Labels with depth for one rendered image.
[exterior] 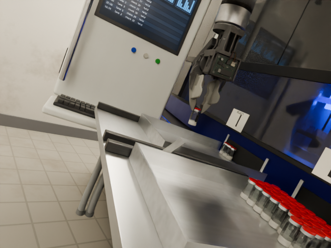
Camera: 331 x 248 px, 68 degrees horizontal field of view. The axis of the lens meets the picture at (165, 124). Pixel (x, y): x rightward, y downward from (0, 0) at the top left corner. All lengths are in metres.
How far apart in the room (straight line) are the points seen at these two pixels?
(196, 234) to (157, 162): 0.20
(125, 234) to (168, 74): 0.97
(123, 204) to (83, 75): 0.86
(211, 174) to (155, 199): 0.25
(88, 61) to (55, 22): 1.66
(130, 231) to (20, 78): 2.56
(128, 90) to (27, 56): 1.73
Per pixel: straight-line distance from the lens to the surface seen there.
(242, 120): 0.79
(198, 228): 0.36
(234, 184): 0.60
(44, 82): 2.83
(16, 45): 2.72
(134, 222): 0.31
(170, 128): 0.85
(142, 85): 1.16
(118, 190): 0.36
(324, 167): 0.59
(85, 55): 1.12
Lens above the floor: 1.04
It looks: 9 degrees down
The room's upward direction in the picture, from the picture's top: 24 degrees clockwise
